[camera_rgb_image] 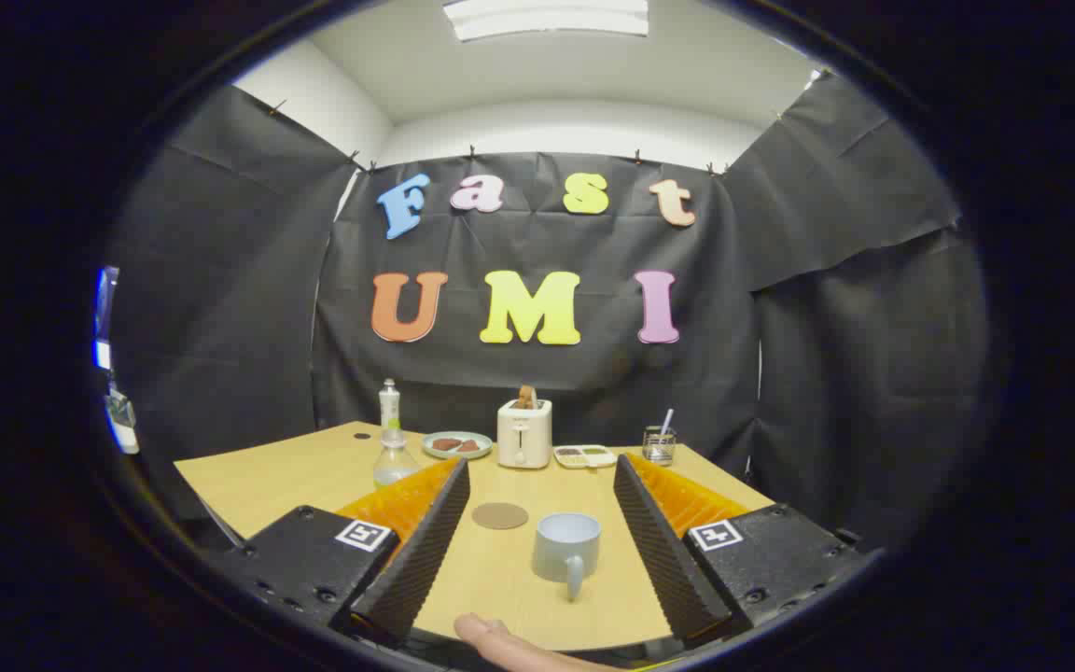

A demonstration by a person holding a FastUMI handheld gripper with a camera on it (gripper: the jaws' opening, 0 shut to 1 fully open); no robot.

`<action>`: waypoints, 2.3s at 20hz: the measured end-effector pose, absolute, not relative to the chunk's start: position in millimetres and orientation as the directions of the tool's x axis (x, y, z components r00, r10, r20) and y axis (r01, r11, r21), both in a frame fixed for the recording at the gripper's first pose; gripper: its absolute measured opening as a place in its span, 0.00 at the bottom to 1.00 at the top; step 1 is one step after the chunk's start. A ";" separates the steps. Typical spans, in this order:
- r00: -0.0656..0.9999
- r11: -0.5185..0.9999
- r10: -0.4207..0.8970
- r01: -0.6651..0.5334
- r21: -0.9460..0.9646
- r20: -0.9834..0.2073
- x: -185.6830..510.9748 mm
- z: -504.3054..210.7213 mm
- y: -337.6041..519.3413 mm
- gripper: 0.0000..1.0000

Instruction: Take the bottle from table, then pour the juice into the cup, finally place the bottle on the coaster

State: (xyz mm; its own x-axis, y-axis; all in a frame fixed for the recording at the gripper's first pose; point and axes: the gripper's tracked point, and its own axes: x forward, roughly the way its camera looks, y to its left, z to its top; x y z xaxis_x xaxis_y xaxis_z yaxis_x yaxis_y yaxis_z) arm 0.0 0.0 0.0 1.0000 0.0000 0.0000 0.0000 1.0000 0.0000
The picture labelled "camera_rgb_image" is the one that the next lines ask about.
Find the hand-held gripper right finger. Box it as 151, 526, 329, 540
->
613, 454, 865, 645

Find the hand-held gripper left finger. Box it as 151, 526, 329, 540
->
204, 457, 471, 650

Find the round brown coaster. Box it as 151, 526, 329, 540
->
472, 502, 530, 531

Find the clear green label juice bottle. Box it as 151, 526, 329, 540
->
372, 427, 423, 491

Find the light blue cup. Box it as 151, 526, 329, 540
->
531, 512, 602, 601

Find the slim white green bottle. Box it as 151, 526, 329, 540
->
379, 378, 404, 441

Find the pale green plate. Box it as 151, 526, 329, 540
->
422, 430, 494, 460

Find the white divided dish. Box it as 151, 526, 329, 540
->
552, 444, 619, 469

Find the white toaster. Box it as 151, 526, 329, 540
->
497, 399, 553, 469

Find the small white grey device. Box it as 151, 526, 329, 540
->
106, 387, 140, 455

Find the blue lit panel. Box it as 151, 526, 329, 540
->
94, 266, 120, 371

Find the ceiling light panel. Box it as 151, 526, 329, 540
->
442, 0, 650, 43

